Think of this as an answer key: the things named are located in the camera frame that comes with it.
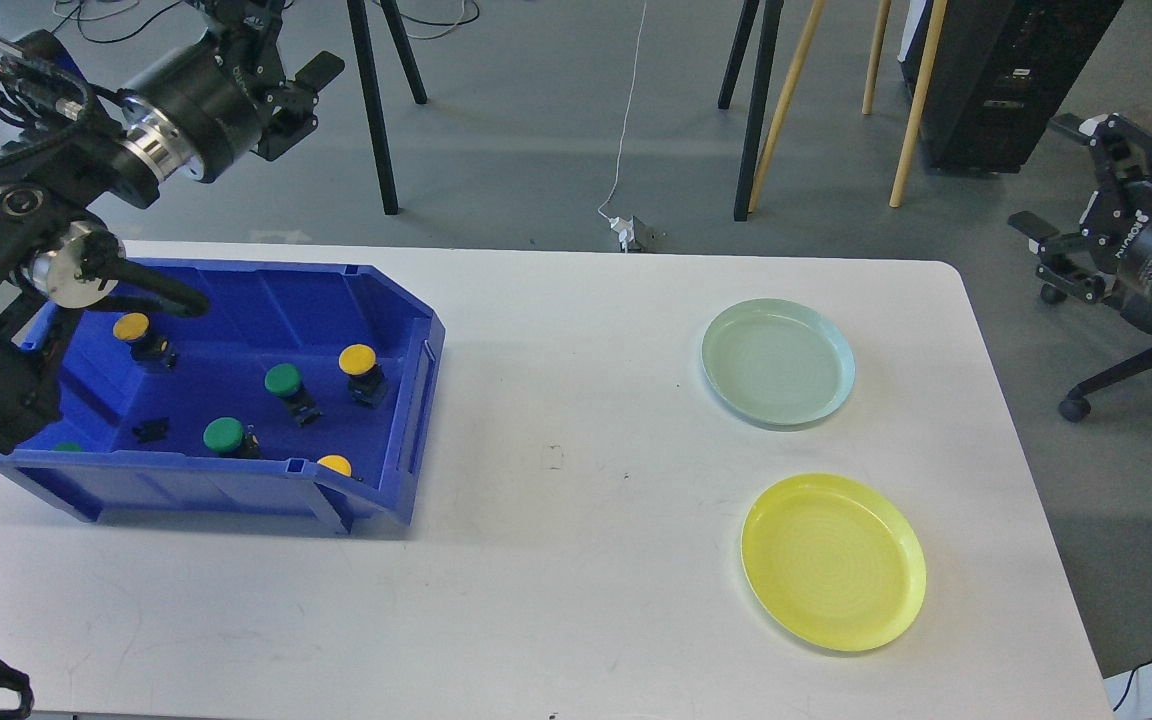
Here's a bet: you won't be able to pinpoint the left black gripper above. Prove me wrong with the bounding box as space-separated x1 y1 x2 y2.
119 1 346 183

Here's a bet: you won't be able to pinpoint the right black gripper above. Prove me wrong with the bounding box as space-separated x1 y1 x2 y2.
1007 113 1152 306

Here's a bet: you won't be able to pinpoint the green push button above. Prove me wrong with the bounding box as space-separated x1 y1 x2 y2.
262 363 323 427
202 416 262 460

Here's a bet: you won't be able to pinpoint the yellow push button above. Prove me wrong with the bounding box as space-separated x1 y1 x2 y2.
111 313 179 372
338 343 388 407

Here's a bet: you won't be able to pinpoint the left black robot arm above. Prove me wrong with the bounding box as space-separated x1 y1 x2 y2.
0 1 344 454

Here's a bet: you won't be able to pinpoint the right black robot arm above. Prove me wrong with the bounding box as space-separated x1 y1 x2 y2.
1007 111 1152 423

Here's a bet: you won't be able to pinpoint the light green plate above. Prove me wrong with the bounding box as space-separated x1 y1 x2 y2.
700 300 858 429

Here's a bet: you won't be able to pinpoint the green push button front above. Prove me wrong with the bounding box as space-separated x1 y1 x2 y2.
202 416 262 460

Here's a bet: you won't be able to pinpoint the yellow push button front edge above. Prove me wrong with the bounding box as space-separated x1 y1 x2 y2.
316 454 364 482

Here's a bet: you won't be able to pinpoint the small black button part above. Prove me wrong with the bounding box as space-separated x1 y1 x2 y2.
131 416 172 445

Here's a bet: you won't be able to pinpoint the yellow plate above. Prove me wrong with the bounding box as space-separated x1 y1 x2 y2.
738 473 929 653

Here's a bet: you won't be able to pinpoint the black tripod left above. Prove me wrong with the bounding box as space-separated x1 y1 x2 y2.
346 0 429 217

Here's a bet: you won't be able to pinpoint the black computer tower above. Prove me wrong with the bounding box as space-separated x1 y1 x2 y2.
920 1 1121 176

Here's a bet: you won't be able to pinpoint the wooden easel legs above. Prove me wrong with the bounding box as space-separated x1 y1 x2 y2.
732 1 940 210

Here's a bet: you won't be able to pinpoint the black office chair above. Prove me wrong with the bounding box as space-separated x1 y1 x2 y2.
1039 283 1152 423

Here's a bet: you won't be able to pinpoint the black tripod leg centre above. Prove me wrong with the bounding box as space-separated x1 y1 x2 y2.
717 1 785 222

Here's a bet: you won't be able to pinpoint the blue plastic storage bin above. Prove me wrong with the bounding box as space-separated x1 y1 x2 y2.
0 259 445 535

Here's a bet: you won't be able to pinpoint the black floor cables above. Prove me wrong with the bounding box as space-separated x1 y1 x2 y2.
51 0 482 43

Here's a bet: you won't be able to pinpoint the white cable with plug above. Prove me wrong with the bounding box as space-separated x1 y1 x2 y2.
597 0 661 253

